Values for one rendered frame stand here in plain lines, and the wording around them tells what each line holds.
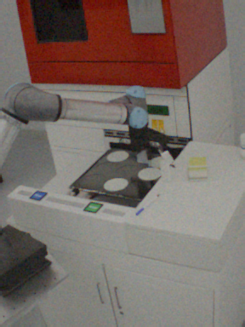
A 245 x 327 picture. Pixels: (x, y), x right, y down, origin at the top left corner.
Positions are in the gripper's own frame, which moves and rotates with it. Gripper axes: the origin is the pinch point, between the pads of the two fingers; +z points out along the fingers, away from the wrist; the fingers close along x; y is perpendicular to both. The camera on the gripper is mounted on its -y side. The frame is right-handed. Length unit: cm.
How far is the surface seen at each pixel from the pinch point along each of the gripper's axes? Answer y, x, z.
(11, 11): 107, -251, -48
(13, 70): 118, -258, 15
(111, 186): 17.4, 11.7, 1.2
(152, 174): -0.2, 6.6, 1.3
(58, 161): 48, -46, 16
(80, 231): 29.5, 37.2, 3.6
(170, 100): -12.4, -10.8, -23.5
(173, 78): -14.3, -3.9, -35.9
